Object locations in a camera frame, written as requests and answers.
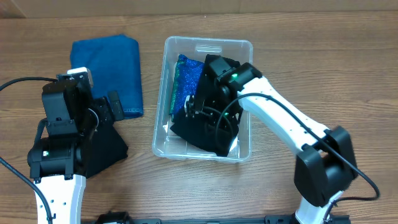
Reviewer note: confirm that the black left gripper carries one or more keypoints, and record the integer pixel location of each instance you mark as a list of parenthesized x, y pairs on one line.
[(107, 117)]

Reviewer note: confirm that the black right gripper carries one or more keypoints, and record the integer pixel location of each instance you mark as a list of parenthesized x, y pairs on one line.
[(227, 126)]

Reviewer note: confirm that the black cloth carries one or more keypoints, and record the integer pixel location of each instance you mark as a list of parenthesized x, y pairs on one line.
[(108, 148)]

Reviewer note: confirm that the black garment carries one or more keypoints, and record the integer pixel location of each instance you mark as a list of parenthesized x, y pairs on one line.
[(217, 141)]

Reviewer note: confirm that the blue sequin garment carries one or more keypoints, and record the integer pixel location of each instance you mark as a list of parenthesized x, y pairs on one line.
[(186, 77)]

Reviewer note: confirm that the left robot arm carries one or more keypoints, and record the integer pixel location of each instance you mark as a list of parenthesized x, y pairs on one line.
[(81, 142)]

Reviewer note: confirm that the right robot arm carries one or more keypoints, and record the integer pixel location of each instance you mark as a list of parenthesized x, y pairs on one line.
[(325, 162)]

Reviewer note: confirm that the clear plastic container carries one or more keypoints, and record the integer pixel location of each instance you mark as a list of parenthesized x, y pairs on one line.
[(166, 143)]

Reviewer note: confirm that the folded teal blue towel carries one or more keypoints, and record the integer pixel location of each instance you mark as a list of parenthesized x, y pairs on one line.
[(114, 62)]

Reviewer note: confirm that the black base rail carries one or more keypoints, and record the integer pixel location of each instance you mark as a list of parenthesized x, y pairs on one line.
[(125, 218)]

